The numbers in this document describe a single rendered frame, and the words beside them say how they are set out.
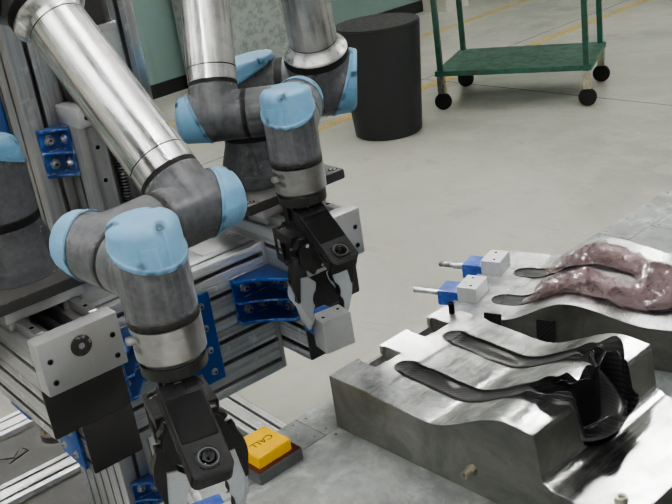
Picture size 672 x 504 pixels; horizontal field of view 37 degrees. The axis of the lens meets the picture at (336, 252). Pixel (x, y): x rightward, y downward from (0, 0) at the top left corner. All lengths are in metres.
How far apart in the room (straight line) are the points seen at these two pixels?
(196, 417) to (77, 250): 0.21
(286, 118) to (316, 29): 0.38
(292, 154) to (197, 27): 0.27
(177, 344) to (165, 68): 6.50
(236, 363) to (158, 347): 0.88
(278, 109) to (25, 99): 0.57
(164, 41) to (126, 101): 6.28
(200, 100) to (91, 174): 0.35
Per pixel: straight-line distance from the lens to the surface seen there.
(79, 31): 1.23
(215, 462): 1.00
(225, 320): 1.83
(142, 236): 0.96
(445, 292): 1.72
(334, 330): 1.49
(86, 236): 1.06
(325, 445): 1.48
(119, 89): 1.19
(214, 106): 1.50
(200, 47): 1.52
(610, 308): 1.60
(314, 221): 1.42
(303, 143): 1.39
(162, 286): 0.98
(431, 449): 1.38
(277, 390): 3.23
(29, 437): 2.91
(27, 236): 1.63
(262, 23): 7.31
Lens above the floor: 1.63
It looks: 23 degrees down
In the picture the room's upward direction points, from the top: 9 degrees counter-clockwise
